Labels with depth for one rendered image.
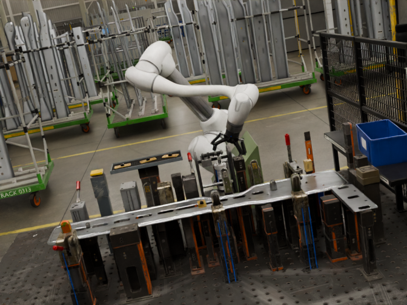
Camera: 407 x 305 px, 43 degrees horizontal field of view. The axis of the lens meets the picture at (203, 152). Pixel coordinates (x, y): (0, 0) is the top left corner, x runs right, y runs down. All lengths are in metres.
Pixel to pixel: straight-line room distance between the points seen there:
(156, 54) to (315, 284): 1.46
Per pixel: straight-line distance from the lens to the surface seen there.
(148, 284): 2.35
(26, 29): 10.05
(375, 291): 2.20
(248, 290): 2.28
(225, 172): 2.52
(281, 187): 2.46
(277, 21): 9.61
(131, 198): 2.53
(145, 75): 2.81
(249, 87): 2.81
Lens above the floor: 1.89
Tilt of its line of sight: 16 degrees down
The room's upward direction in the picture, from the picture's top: 11 degrees counter-clockwise
